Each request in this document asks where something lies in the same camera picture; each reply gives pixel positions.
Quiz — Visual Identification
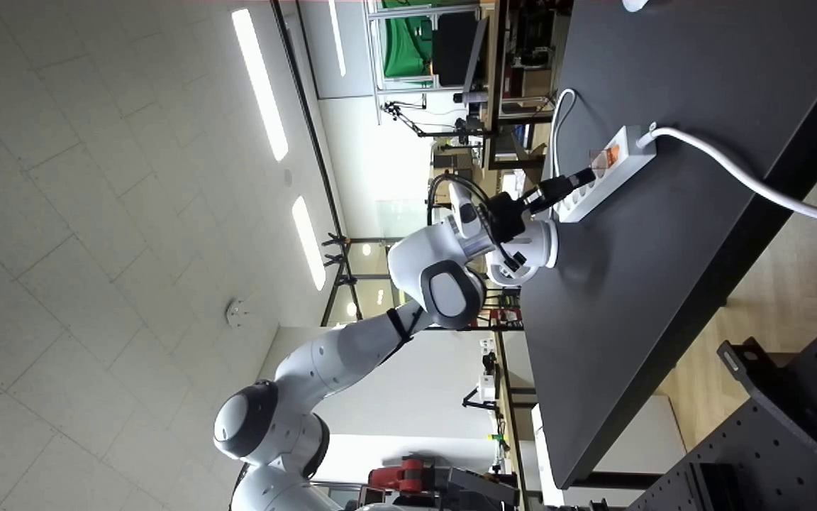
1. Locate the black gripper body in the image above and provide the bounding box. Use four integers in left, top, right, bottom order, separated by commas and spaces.
486, 186, 548, 240

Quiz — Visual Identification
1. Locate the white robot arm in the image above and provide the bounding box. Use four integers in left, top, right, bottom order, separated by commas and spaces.
212, 168, 595, 511

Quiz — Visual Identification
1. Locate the white electric kettle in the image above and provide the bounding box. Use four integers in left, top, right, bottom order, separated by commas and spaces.
486, 221, 558, 289

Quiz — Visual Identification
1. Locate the wooden background workbench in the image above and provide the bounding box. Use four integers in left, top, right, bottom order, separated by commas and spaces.
450, 0, 572, 181

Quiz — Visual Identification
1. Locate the white extension cord power strip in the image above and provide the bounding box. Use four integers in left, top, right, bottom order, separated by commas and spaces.
555, 125, 656, 223

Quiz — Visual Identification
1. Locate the white kettle cord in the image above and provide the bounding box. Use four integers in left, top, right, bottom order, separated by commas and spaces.
544, 84, 582, 181

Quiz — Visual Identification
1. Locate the white power strip cable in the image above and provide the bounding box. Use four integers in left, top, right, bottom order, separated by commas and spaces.
633, 125, 817, 236

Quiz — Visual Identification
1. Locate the black perforated mount stand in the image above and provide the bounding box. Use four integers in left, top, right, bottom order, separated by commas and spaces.
629, 338, 817, 511

